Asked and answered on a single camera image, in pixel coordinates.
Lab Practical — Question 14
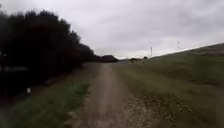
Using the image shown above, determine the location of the brown dirt path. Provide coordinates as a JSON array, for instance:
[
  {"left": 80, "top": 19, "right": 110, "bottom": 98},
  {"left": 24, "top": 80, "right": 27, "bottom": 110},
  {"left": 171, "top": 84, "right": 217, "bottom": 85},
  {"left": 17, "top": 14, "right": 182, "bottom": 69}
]
[{"left": 68, "top": 62, "right": 164, "bottom": 128}]

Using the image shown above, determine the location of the grass verge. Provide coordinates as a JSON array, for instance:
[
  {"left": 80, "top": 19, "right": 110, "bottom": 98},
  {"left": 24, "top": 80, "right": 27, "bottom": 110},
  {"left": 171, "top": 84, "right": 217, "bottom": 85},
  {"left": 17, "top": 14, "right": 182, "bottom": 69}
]
[{"left": 0, "top": 62, "right": 102, "bottom": 128}]

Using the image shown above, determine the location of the pole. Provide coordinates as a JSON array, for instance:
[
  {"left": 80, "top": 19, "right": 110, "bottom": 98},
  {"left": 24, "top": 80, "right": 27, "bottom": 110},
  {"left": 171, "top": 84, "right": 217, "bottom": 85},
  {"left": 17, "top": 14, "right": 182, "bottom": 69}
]
[
  {"left": 176, "top": 40, "right": 181, "bottom": 52},
  {"left": 149, "top": 45, "right": 154, "bottom": 58}
]

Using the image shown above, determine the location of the grassy embankment slope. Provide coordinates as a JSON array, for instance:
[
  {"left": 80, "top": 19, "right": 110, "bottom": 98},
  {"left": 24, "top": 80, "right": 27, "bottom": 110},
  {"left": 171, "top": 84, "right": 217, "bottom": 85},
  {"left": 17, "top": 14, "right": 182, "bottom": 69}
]
[{"left": 111, "top": 42, "right": 224, "bottom": 128}]

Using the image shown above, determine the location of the row of dark trees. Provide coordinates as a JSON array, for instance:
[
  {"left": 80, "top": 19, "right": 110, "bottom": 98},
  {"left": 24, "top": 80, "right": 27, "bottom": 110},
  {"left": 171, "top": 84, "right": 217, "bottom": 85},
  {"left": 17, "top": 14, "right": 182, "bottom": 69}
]
[{"left": 0, "top": 9, "right": 120, "bottom": 101}]

